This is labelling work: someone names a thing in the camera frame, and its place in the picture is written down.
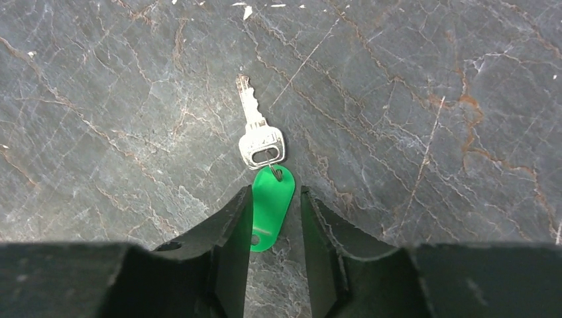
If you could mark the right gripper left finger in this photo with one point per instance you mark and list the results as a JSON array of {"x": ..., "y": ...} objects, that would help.
[{"x": 201, "y": 273}]

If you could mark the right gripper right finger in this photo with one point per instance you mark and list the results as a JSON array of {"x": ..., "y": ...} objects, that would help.
[{"x": 353, "y": 274}]

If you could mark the key with green tag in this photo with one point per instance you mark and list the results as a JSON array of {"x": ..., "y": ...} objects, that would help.
[{"x": 263, "y": 148}]

